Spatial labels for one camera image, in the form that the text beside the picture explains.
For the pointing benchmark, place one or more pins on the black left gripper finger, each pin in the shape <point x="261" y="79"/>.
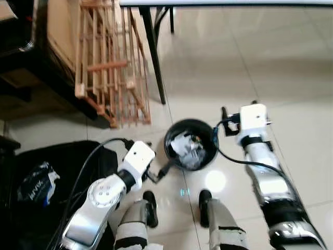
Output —
<point x="146" y="143"/>
<point x="165" y="171"/>

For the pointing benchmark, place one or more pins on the small brown cardboard box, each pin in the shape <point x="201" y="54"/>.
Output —
<point x="8" y="9"/>

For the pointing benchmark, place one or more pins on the flat beige cardboard sheet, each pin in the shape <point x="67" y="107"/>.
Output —
<point x="62" y="26"/>

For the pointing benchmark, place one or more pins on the round black rubbish bin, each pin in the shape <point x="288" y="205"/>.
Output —
<point x="168" y="143"/>

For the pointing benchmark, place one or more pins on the blue and white plastic packet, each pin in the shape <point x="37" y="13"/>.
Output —
<point x="37" y="185"/>

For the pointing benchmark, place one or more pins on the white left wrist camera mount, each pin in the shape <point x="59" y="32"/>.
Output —
<point x="138" y="156"/>

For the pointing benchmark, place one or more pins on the robot leg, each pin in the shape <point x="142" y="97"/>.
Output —
<point x="132" y="224"/>
<point x="221" y="224"/>

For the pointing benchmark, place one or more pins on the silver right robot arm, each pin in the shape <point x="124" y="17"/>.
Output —
<point x="265" y="177"/>

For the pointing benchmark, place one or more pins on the black glossy cabinet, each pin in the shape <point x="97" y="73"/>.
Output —
<point x="31" y="47"/>

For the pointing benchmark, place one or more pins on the crumpled white paper trash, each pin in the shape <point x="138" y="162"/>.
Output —
<point x="182" y="145"/>

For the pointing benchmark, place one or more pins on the right robot leg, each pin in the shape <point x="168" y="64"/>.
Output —
<point x="221" y="224"/>

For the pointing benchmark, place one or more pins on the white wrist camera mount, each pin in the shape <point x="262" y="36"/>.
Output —
<point x="138" y="156"/>
<point x="253" y="122"/>

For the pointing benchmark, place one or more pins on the left robot leg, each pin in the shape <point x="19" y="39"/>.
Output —
<point x="132" y="224"/>

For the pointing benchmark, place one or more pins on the wooden slatted rack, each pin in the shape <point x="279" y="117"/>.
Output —
<point x="112" y="65"/>

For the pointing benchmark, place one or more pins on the black fabric bag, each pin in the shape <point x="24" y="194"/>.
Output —
<point x="31" y="229"/>

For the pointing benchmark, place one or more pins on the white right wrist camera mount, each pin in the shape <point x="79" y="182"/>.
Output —
<point x="253" y="122"/>

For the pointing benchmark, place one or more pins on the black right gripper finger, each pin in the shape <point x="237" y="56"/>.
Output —
<point x="226" y="114"/>
<point x="255" y="102"/>

